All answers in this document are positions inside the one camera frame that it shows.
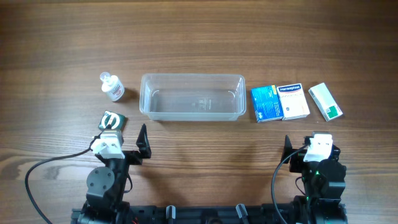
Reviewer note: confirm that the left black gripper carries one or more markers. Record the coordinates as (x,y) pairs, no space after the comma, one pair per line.
(131,155)

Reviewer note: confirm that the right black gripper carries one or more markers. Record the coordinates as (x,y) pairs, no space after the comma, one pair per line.
(295,159)

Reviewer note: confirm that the white Hansaplast plaster box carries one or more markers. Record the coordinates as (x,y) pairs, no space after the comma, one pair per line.
(293,102)

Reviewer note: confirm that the blue Vicks lozenge box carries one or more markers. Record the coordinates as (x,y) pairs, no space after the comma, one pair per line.
(266,103)

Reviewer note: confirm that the white green Panadol box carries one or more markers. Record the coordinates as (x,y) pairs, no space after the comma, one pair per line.
(325,102)

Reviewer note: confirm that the white calamine lotion bottle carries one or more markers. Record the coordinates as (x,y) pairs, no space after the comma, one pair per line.
(111,86)

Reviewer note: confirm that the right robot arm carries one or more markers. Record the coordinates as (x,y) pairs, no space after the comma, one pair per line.
(323,178)

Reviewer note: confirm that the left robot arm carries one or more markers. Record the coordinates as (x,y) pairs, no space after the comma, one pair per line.
(106,185)

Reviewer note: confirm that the clear plastic container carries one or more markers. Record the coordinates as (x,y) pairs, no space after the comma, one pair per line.
(192,96)

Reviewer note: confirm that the green square tin box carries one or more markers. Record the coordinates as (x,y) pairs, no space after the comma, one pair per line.
(113,120)

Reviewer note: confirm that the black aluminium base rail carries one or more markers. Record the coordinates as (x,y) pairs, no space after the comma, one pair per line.
(264,214)

